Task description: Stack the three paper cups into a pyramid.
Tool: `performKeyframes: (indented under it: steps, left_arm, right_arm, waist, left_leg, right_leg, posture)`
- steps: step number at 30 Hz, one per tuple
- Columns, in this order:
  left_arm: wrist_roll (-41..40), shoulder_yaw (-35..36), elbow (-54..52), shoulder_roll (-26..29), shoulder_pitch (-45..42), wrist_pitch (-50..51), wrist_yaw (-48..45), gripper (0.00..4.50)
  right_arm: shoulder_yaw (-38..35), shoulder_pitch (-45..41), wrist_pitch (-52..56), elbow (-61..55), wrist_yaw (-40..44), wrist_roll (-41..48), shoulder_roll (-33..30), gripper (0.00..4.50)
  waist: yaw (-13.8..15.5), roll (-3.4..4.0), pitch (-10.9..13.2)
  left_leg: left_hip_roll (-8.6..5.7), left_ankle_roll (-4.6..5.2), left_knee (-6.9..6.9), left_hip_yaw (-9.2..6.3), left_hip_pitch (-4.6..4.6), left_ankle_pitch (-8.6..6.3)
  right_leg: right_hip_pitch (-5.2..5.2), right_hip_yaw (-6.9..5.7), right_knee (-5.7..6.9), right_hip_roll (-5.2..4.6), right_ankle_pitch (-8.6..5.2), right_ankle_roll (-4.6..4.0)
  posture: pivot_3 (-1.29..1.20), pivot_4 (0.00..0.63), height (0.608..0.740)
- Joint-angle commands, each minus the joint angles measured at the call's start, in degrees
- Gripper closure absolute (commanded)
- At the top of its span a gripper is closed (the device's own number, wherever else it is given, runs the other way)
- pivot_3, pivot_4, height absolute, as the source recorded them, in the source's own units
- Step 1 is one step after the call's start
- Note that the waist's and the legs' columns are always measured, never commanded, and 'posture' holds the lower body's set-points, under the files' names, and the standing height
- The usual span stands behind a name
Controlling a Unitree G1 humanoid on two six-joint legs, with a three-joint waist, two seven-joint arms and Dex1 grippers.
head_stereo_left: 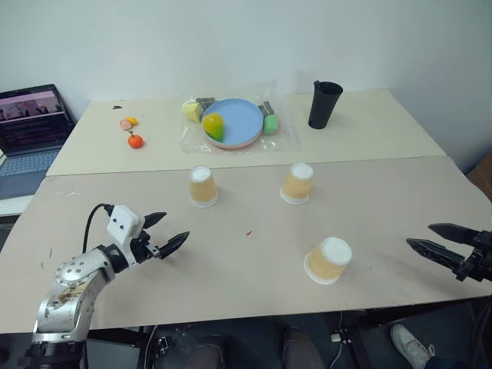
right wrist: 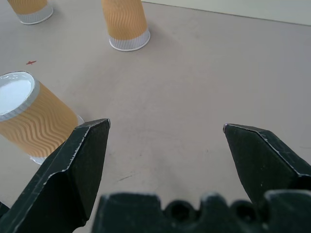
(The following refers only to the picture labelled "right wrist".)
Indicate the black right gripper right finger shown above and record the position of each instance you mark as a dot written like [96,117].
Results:
[264,167]

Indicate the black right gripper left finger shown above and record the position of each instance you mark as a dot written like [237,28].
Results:
[65,174]

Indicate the orange ripple paper cup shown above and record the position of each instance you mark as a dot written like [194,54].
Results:
[126,24]
[32,11]
[31,116]

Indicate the small red table mark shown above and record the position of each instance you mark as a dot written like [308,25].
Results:
[31,62]

